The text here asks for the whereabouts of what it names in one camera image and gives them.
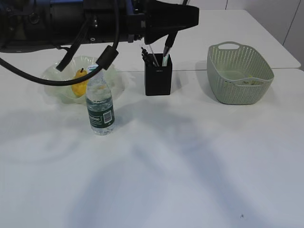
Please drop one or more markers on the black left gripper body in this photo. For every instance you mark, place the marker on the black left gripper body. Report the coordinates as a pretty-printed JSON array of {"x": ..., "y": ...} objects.
[{"x": 104, "y": 15}]

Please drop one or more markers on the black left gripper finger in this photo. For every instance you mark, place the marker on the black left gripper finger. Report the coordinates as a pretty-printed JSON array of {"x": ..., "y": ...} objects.
[{"x": 162, "y": 19}]

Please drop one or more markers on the black pen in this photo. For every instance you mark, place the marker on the black pen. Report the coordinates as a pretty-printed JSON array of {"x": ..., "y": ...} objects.
[
  {"x": 150, "y": 55},
  {"x": 169, "y": 43},
  {"x": 148, "y": 61}
]

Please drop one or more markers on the clear plastic ruler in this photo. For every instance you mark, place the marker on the clear plastic ruler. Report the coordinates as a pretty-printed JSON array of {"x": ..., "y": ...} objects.
[{"x": 149, "y": 49}]

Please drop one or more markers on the teal utility knife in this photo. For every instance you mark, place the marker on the teal utility knife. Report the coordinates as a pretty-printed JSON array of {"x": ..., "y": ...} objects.
[{"x": 165, "y": 60}]

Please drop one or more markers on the yellow pear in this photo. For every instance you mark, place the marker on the yellow pear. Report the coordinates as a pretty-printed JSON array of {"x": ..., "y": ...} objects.
[{"x": 80, "y": 88}]

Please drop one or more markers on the clear water bottle green label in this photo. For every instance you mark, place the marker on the clear water bottle green label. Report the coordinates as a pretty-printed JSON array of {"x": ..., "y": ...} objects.
[{"x": 100, "y": 105}]

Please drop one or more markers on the yellow white waste paper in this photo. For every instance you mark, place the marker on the yellow white waste paper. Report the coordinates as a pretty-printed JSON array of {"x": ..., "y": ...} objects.
[{"x": 253, "y": 81}]

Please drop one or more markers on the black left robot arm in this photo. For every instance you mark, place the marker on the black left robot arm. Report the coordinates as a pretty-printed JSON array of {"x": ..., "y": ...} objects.
[{"x": 33, "y": 25}]

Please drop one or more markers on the black square pen holder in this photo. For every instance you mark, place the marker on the black square pen holder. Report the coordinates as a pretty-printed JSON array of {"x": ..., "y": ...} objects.
[{"x": 157, "y": 80}]

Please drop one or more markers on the pale green wavy glass plate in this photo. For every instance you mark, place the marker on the pale green wavy glass plate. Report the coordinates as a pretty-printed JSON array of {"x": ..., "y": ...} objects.
[{"x": 114, "y": 80}]

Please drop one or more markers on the green plastic woven basket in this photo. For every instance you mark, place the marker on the green plastic woven basket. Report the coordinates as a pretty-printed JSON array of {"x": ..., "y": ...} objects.
[{"x": 228, "y": 63}]

